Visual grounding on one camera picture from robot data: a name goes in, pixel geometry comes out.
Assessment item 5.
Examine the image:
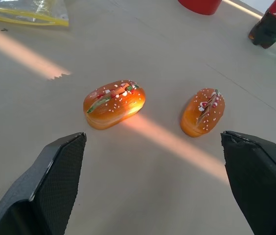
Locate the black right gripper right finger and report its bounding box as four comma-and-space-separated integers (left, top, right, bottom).
220, 130, 276, 235

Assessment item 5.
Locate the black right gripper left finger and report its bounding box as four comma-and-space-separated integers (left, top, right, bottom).
0, 132, 87, 235

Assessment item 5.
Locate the larger toy hot dog bun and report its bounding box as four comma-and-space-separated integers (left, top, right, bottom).
83, 79, 146, 130

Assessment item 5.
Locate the clear zip bag yellow seal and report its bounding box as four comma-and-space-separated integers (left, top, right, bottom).
0, 0, 69, 27

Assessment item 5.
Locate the smaller toy hot dog bun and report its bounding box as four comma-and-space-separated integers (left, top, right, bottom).
180, 87, 226, 138

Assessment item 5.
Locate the cola bottle red cap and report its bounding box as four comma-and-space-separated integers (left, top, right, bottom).
248, 0, 276, 49

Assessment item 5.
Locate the red tape roll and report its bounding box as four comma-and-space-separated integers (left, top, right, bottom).
177, 0, 223, 16

